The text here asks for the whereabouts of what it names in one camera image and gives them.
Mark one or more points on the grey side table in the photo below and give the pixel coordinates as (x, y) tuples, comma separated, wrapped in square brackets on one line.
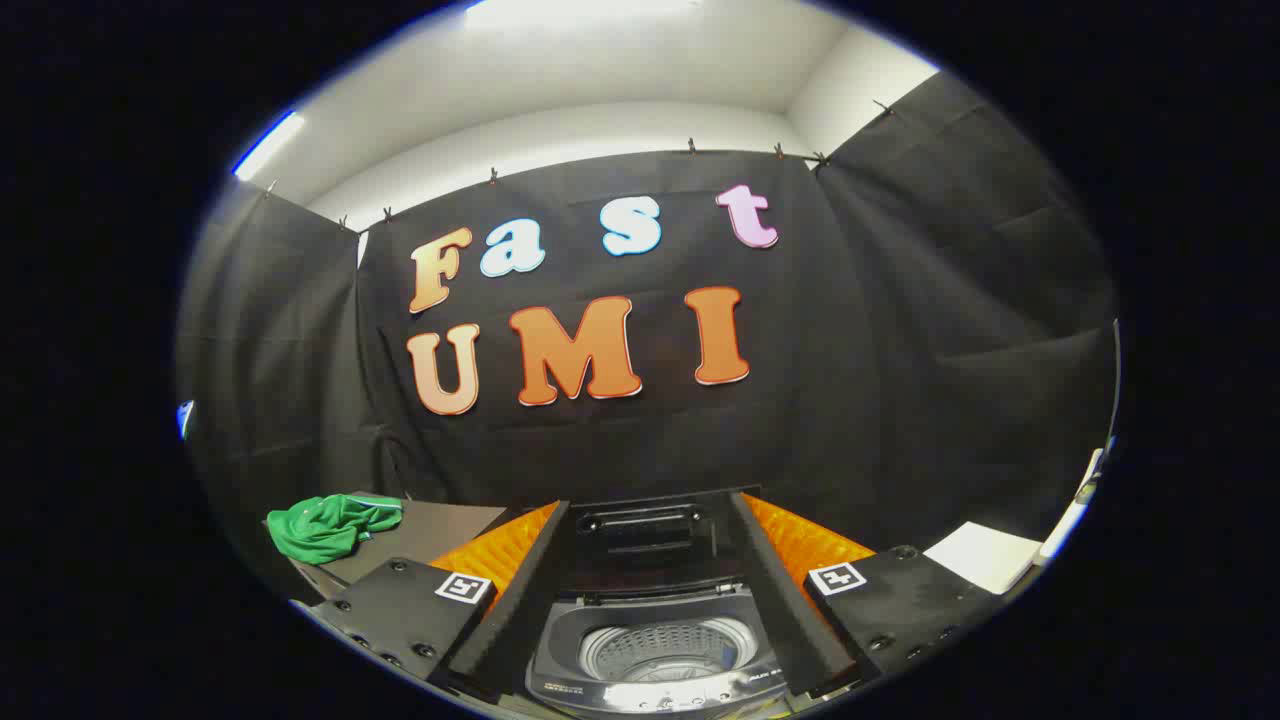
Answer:
[(440, 530)]

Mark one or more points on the green polo shirt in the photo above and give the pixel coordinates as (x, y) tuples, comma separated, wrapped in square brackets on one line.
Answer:
[(320, 530)]

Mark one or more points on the black backdrop cloth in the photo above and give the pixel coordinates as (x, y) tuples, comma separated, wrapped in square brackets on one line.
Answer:
[(650, 440)]

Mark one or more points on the white flat board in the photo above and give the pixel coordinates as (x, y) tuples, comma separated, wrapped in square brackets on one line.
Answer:
[(985, 555)]

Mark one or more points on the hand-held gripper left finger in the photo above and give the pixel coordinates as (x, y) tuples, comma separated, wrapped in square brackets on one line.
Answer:
[(520, 600)]

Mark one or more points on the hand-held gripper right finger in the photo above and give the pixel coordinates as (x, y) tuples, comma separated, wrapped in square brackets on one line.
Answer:
[(775, 600)]

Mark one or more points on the grey washing machine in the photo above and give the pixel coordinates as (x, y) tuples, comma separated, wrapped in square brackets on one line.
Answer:
[(650, 692)]

